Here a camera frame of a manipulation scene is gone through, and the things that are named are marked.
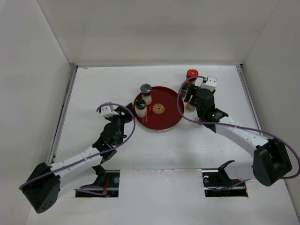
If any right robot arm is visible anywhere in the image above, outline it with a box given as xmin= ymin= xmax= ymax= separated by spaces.
xmin=184 ymin=85 xmax=292 ymax=187

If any red lid chili sauce jar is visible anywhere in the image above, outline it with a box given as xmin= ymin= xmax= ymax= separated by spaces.
xmin=186 ymin=68 xmax=199 ymax=86

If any clear cap salt grinder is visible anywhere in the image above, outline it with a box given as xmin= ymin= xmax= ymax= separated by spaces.
xmin=140 ymin=83 xmax=152 ymax=105

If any pink lid spice jar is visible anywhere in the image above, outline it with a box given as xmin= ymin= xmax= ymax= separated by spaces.
xmin=186 ymin=103 xmax=196 ymax=112

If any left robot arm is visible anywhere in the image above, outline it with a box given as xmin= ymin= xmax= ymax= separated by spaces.
xmin=19 ymin=102 xmax=135 ymax=214

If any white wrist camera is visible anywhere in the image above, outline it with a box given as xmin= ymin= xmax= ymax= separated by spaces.
xmin=97 ymin=102 xmax=119 ymax=118
xmin=200 ymin=76 xmax=217 ymax=92

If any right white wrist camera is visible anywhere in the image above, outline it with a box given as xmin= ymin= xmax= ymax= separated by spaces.
xmin=200 ymin=76 xmax=217 ymax=92

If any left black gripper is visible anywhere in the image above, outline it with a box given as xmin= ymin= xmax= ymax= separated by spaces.
xmin=106 ymin=103 xmax=134 ymax=146

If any small black cap spice bottle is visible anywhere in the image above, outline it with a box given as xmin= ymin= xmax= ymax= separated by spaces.
xmin=180 ymin=83 xmax=189 ymax=98

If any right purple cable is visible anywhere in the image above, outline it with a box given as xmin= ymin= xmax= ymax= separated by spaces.
xmin=177 ymin=75 xmax=300 ymax=179

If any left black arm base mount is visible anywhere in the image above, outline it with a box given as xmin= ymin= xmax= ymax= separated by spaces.
xmin=89 ymin=165 xmax=120 ymax=197

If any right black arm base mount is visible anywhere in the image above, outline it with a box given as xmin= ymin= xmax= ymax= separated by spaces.
xmin=202 ymin=160 xmax=248 ymax=197

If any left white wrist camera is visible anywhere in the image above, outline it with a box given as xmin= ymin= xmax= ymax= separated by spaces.
xmin=97 ymin=102 xmax=119 ymax=118

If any black knob cap salt bottle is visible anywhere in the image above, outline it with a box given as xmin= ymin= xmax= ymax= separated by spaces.
xmin=134 ymin=98 xmax=147 ymax=118

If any red round tray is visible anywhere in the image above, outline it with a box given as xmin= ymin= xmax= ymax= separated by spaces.
xmin=136 ymin=86 xmax=185 ymax=131

